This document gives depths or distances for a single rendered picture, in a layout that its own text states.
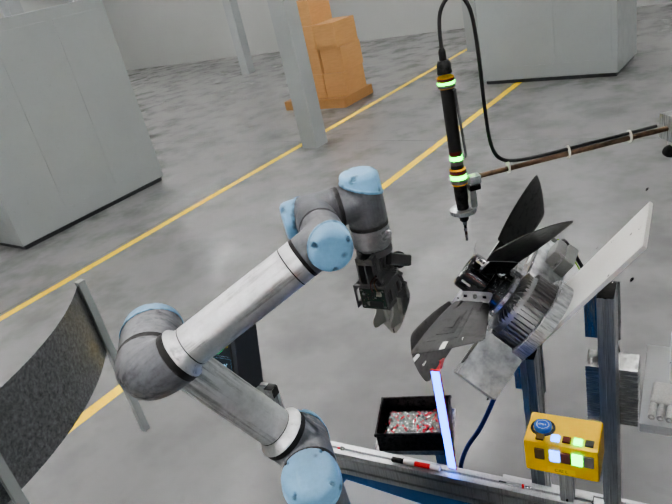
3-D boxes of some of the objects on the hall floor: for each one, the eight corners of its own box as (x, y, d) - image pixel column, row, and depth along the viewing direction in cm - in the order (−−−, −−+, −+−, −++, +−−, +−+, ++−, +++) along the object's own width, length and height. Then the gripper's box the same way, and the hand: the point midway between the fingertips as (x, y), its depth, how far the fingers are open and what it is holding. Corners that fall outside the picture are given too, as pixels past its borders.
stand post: (556, 538, 237) (539, 342, 199) (551, 558, 231) (533, 359, 192) (544, 535, 240) (525, 341, 201) (539, 555, 233) (518, 358, 194)
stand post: (622, 554, 226) (617, 282, 177) (620, 576, 219) (613, 298, 170) (609, 551, 228) (600, 281, 179) (606, 572, 222) (596, 297, 172)
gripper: (341, 257, 119) (362, 347, 128) (384, 258, 114) (403, 352, 124) (360, 236, 125) (379, 324, 135) (401, 237, 121) (418, 328, 130)
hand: (395, 325), depth 131 cm, fingers closed
